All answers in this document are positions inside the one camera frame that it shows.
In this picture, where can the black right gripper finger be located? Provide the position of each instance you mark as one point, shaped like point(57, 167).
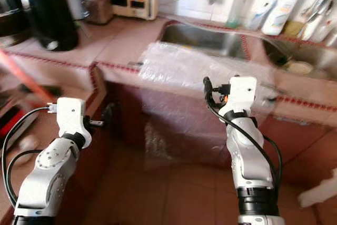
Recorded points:
point(208, 91)

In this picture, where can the clear bubble wrap sheet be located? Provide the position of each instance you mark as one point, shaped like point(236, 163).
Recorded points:
point(184, 69)

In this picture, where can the large steel sink basin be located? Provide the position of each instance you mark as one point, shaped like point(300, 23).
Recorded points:
point(197, 38)

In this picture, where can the small steel sink basin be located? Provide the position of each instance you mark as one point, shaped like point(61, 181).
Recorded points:
point(276, 56)

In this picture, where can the white cup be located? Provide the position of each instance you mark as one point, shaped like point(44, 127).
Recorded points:
point(300, 68)

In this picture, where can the clear measuring cup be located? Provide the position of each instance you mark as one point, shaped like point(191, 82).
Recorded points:
point(259, 18)

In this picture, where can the clear bottle blue cap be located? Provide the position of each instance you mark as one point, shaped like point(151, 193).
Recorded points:
point(238, 6)

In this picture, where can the black red gas stove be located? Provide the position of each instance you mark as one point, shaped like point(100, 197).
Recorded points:
point(13, 125)

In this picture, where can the white detergent bottle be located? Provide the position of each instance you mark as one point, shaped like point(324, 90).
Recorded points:
point(280, 13)

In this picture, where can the clear jar brown contents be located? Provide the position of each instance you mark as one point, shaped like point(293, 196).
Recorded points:
point(97, 9)

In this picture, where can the black kettle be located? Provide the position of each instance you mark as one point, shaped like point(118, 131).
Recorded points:
point(52, 14)

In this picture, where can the dark glass pot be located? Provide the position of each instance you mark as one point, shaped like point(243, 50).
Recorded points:
point(13, 19)

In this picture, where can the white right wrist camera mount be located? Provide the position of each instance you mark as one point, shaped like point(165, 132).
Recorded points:
point(242, 92)

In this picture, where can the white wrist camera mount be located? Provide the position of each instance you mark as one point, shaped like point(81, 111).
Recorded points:
point(72, 115)
point(242, 92)

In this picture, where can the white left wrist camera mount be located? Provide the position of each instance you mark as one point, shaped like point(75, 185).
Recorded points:
point(72, 115)

